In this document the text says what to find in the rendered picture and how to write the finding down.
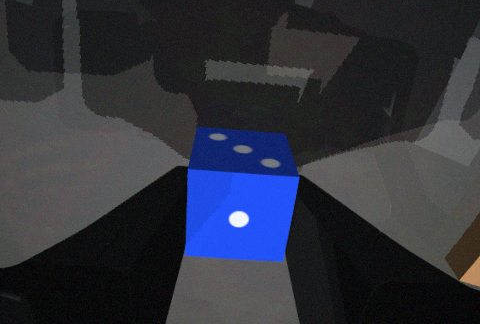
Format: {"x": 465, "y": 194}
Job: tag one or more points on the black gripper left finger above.
{"x": 121, "y": 269}

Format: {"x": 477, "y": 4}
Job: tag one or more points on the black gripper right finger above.
{"x": 345, "y": 271}

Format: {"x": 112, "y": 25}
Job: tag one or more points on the blue die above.
{"x": 242, "y": 188}

